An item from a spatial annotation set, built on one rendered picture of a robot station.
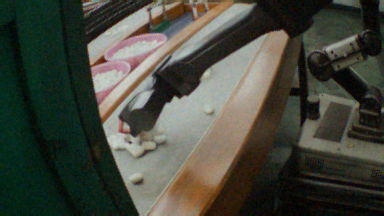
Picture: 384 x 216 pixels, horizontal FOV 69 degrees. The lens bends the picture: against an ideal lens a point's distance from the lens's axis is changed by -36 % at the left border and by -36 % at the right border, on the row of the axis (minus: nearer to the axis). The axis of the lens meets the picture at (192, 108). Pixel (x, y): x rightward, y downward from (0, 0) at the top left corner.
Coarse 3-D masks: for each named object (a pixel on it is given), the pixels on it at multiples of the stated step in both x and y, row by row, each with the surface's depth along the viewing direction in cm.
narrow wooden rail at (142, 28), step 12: (156, 12) 206; (168, 12) 208; (180, 12) 221; (144, 24) 187; (156, 24) 198; (120, 36) 177; (132, 36) 178; (108, 48) 164; (96, 60) 154; (96, 72) 155
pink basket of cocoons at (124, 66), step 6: (96, 66) 146; (102, 66) 146; (108, 66) 146; (114, 66) 145; (120, 66) 143; (126, 66) 139; (126, 72) 140; (114, 84) 126; (102, 90) 123; (108, 90) 125; (102, 96) 125
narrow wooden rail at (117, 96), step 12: (228, 0) 210; (216, 12) 185; (192, 24) 170; (204, 24) 171; (180, 36) 156; (192, 36) 161; (168, 48) 145; (156, 60) 137; (132, 72) 132; (144, 72) 130; (120, 84) 125; (132, 84) 124; (108, 96) 119; (120, 96) 118; (108, 108) 112
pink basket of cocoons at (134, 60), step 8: (128, 40) 167; (136, 40) 168; (144, 40) 168; (152, 40) 166; (160, 40) 163; (112, 48) 163; (120, 48) 166; (152, 48) 147; (104, 56) 153; (112, 56) 162; (136, 56) 145; (144, 56) 147; (136, 64) 148
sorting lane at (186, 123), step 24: (216, 24) 173; (216, 72) 127; (240, 72) 124; (192, 96) 115; (216, 96) 113; (168, 120) 106; (192, 120) 104; (168, 144) 97; (192, 144) 95; (120, 168) 90; (144, 168) 89; (168, 168) 88; (144, 192) 81
